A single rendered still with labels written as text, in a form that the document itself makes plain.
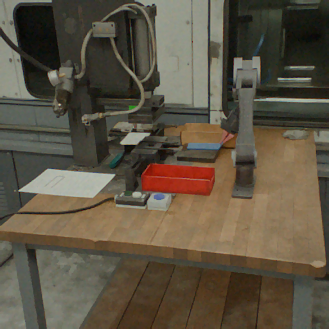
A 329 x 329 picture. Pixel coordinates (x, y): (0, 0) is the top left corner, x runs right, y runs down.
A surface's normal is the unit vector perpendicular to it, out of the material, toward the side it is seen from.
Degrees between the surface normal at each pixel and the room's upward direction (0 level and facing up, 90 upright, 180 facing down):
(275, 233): 0
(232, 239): 0
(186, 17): 90
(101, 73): 90
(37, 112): 90
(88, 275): 0
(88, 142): 90
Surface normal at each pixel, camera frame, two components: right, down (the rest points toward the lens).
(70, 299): -0.04, -0.92
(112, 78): -0.26, 0.38
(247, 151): -0.15, 0.03
